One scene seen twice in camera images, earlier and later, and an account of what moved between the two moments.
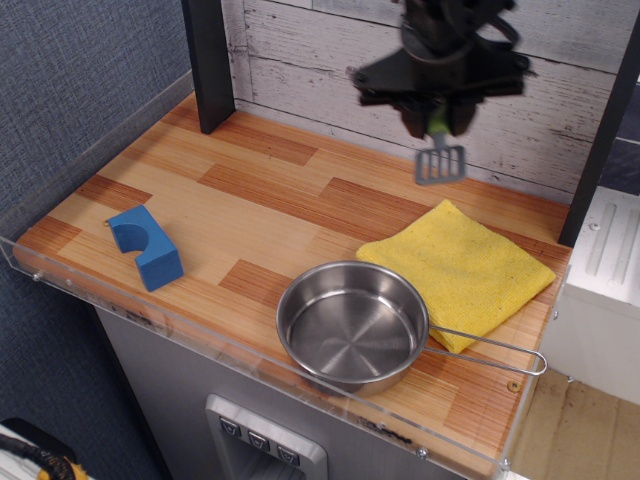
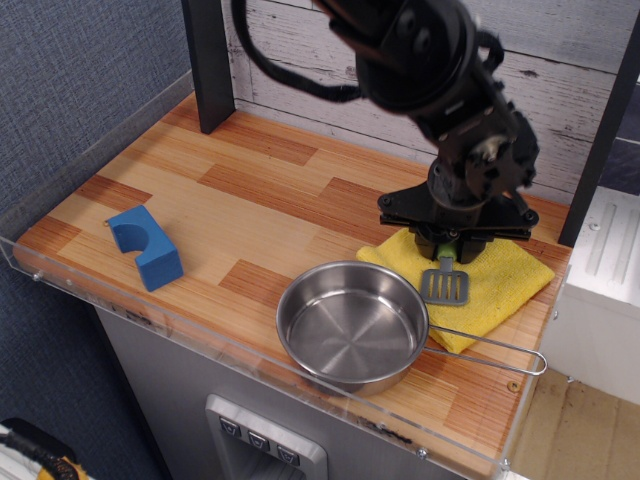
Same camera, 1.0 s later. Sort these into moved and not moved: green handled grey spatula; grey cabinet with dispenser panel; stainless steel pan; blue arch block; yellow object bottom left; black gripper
Moved: black gripper; green handled grey spatula
Not moved: stainless steel pan; blue arch block; grey cabinet with dispenser panel; yellow object bottom left
